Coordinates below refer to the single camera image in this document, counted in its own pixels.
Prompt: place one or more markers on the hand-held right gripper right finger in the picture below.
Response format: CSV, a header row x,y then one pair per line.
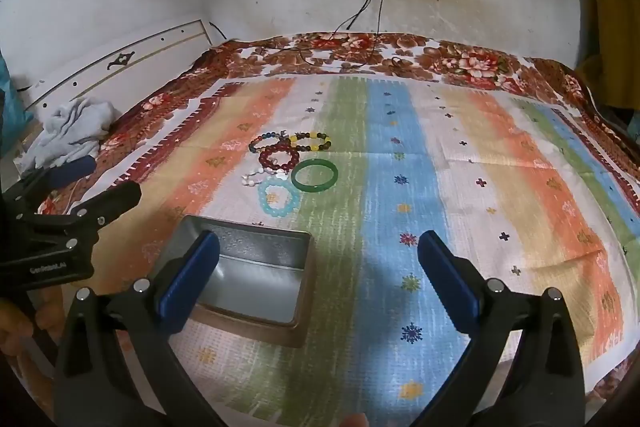
x,y
445,279

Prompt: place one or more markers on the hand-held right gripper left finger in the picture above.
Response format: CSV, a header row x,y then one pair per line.
x,y
187,279

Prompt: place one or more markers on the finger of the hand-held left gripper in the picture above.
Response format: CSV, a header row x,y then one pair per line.
x,y
115,199
75,168

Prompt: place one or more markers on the rectangular metal tin box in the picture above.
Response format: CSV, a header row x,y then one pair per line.
x,y
250,277

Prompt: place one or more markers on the person's left hand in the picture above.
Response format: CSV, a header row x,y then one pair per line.
x,y
15,327

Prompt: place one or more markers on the crumpled grey cloth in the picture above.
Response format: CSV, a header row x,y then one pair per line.
x,y
75,122

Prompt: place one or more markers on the teal cloth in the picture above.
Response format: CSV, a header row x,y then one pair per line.
x,y
10,107

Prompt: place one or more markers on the striped pastel cloth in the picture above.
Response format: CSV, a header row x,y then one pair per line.
x,y
390,207

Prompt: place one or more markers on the white bed headboard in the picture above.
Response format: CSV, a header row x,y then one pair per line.
x,y
125,52

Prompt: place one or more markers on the brown floral blanket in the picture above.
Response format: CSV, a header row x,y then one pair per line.
x,y
350,47

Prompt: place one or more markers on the person in mustard top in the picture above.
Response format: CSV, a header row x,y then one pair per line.
x,y
615,32

